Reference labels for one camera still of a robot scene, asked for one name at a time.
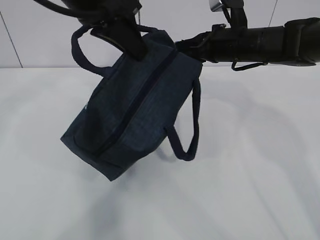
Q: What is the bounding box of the dark navy lunch bag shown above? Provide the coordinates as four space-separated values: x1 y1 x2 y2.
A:
61 26 203 181

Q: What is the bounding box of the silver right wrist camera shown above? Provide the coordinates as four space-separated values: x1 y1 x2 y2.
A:
207 0 250 30

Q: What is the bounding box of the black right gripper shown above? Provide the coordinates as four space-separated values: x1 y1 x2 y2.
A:
175 24 240 63

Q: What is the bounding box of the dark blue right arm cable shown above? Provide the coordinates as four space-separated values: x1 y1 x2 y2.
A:
231 59 270 72

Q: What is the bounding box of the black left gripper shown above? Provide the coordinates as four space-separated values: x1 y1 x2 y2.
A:
77 0 147 60

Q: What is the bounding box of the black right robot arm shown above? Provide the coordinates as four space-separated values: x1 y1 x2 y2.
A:
175 17 320 71

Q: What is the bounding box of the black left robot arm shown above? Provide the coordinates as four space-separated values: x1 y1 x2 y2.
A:
36 0 148 61

